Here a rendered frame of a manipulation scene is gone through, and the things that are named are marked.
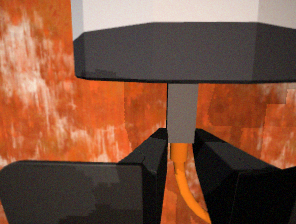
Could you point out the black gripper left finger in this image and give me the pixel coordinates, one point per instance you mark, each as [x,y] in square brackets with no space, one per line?
[80,192]

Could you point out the grey plug with orange cable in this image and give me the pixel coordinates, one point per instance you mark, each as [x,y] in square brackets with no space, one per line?
[181,111]

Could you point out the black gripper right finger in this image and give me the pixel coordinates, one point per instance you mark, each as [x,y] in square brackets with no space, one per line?
[239,188]

